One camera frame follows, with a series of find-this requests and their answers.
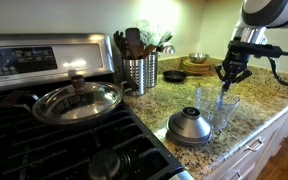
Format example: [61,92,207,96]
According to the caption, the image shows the clear glass cup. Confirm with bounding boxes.
[194,86,241,131]

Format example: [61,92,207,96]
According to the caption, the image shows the light wooden spoon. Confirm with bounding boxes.
[140,44,158,60]

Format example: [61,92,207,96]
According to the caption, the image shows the small black cast-iron skillet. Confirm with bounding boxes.
[162,70,188,83]

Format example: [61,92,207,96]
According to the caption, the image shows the dark wooden spatula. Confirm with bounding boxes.
[125,27,142,60]

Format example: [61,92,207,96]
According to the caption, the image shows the black cooking spoon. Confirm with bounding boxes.
[113,30,127,60]

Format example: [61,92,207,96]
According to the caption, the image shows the small steel bowl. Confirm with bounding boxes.
[188,52,210,64]

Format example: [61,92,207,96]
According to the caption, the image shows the perforated steel utensil holder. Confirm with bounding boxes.
[122,58,147,97]
[145,53,159,89]

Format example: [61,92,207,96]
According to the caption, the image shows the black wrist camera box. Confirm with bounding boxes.
[228,40,283,60]

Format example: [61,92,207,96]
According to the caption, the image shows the steel frying pan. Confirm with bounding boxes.
[0,81,142,130]

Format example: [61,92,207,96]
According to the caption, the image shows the stainless steel gas stove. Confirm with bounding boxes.
[0,33,195,180]

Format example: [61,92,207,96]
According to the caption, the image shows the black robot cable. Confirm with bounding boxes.
[267,49,288,98]

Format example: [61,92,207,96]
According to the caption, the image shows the metal drawer handle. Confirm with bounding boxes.
[245,136,264,153]
[231,169,244,180]

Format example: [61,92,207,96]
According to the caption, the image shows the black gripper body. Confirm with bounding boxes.
[223,54,250,73]

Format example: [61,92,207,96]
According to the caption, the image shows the steel ladle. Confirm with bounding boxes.
[157,43,176,55]

